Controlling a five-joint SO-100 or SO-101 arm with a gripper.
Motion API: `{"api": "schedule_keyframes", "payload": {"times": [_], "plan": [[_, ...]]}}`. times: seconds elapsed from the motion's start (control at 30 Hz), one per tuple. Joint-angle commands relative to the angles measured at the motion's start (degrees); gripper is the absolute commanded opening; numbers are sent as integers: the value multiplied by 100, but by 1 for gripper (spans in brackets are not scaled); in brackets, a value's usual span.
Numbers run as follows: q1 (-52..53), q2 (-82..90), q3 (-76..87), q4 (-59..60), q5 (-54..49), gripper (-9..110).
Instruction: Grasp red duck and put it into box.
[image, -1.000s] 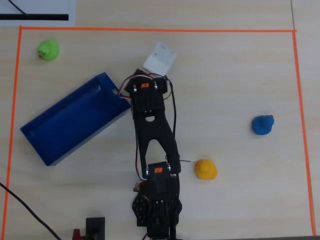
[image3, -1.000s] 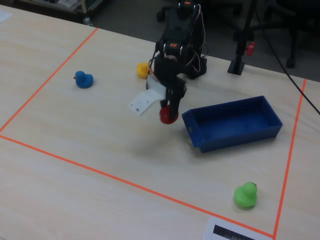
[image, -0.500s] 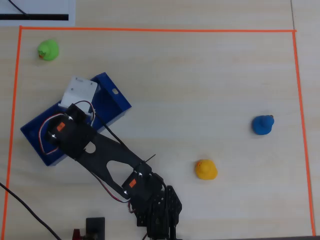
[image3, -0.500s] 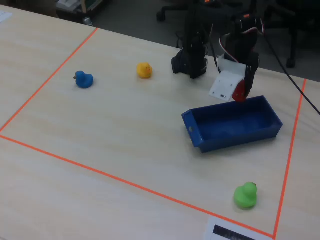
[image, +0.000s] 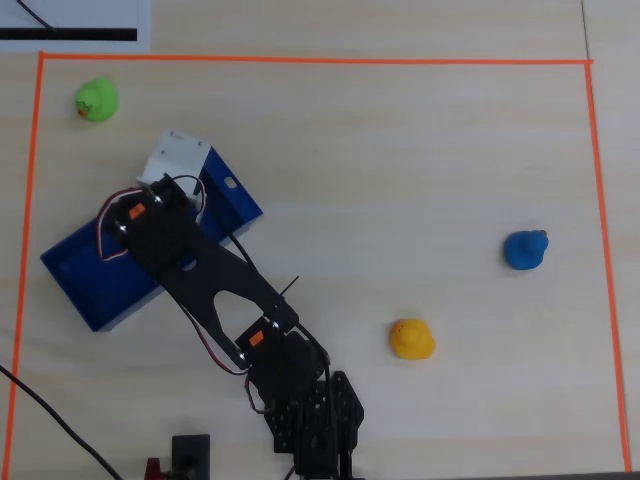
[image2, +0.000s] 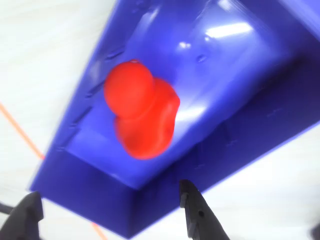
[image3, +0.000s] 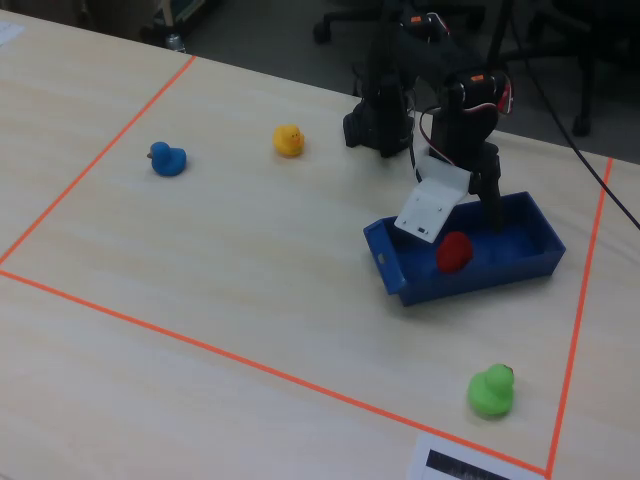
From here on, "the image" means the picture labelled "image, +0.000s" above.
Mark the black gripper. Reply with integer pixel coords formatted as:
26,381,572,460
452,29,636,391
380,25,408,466
148,172,200,222

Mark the green rubber duck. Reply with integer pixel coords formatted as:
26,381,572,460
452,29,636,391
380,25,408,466
74,76,120,124

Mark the blue plastic box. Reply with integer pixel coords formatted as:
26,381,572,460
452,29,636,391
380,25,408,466
39,146,265,333

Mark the yellow rubber duck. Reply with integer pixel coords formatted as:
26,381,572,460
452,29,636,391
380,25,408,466
389,318,436,361

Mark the blue rubber duck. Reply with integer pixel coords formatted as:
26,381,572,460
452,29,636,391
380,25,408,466
503,229,550,271

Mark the white paper with black bar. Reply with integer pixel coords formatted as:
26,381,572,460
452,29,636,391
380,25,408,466
0,0,152,54

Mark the long orange tape line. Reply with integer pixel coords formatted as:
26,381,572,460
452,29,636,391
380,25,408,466
37,51,595,67

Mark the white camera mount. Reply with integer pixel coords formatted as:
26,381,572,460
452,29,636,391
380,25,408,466
135,128,214,201

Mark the white red servo wire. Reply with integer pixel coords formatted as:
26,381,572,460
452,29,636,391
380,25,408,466
96,185,151,262

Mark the thin black cable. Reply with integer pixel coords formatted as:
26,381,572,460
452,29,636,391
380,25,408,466
16,0,57,32

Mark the thick black cable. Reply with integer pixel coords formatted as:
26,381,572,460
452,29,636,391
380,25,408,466
0,364,124,480

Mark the black camera stand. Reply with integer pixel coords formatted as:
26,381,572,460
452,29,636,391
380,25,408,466
171,433,212,480

